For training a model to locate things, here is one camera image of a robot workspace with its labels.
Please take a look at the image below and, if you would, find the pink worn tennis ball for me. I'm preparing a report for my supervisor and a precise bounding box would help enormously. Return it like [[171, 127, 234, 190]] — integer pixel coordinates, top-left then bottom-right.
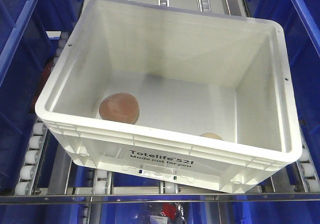
[[98, 93, 140, 124]]

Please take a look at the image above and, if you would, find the white plastic tote box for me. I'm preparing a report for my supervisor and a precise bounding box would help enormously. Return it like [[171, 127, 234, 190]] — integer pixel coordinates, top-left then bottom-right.
[[35, 0, 302, 193]]

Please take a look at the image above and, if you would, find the yellow tennis ball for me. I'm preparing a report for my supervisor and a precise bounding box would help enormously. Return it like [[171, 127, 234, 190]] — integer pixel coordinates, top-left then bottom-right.
[[201, 132, 223, 140]]

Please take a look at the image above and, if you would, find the red packaged item below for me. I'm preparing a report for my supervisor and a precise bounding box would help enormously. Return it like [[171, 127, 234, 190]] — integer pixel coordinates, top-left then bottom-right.
[[149, 202, 188, 224]]

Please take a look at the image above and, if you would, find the blue bin left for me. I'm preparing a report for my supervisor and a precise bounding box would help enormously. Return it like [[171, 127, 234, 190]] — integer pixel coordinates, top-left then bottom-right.
[[0, 0, 51, 191]]

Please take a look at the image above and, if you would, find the blue storage bin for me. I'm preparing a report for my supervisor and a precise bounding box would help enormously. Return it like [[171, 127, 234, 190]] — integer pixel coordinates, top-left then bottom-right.
[[252, 0, 320, 182]]

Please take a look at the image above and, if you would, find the blue lower shelf bin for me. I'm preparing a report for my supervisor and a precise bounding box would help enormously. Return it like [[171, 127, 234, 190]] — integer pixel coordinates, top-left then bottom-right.
[[0, 166, 320, 224]]

